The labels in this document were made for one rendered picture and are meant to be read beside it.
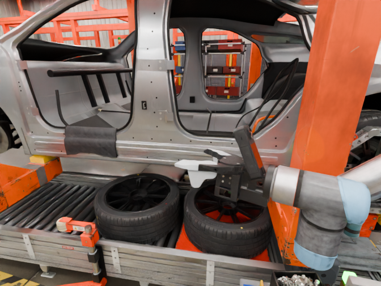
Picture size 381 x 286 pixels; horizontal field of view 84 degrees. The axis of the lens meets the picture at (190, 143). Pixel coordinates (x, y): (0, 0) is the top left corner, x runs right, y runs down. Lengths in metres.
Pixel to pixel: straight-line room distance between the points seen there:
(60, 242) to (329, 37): 1.79
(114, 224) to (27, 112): 1.11
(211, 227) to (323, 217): 1.02
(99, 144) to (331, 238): 1.54
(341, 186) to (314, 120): 0.51
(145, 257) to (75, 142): 0.99
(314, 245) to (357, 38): 0.68
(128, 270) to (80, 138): 1.00
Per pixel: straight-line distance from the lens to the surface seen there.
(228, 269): 1.45
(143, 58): 1.51
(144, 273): 1.62
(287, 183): 0.44
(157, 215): 1.54
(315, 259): 0.52
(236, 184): 0.47
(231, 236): 1.43
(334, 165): 1.03
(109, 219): 1.60
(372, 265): 2.12
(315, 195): 0.44
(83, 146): 1.83
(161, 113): 1.49
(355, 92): 0.96
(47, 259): 1.95
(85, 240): 1.51
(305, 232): 0.50
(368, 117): 1.62
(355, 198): 0.45
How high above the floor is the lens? 1.44
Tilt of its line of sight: 20 degrees down
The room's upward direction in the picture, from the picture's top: straight up
